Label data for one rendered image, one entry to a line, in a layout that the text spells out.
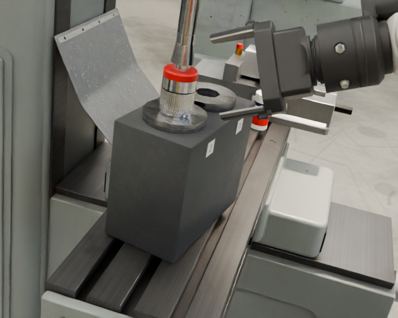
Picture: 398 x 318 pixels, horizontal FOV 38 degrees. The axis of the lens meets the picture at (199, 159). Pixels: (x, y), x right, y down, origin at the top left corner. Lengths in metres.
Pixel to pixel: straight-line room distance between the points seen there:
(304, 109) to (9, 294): 0.84
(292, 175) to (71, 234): 0.54
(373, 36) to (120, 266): 0.44
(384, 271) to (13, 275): 0.85
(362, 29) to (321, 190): 0.66
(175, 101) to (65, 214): 0.67
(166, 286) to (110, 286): 0.07
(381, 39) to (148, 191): 0.36
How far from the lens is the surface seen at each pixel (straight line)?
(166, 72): 0.75
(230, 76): 1.33
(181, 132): 0.75
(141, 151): 0.76
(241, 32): 0.77
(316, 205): 1.26
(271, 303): 1.33
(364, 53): 0.72
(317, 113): 1.33
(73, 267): 0.80
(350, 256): 1.30
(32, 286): 1.49
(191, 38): 0.74
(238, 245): 0.88
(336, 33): 0.73
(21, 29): 1.19
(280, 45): 0.74
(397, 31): 0.70
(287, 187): 1.30
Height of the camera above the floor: 1.45
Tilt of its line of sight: 27 degrees down
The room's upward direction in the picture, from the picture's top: 9 degrees clockwise
